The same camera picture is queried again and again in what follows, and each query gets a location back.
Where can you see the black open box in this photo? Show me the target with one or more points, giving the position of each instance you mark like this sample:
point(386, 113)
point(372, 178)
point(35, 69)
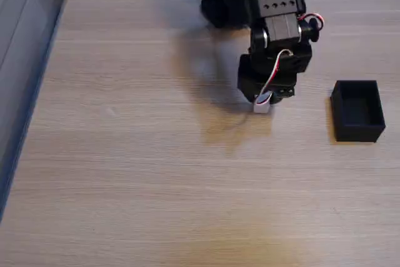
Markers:
point(357, 113)

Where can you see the white block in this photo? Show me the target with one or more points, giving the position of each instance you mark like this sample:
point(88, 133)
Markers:
point(262, 108)

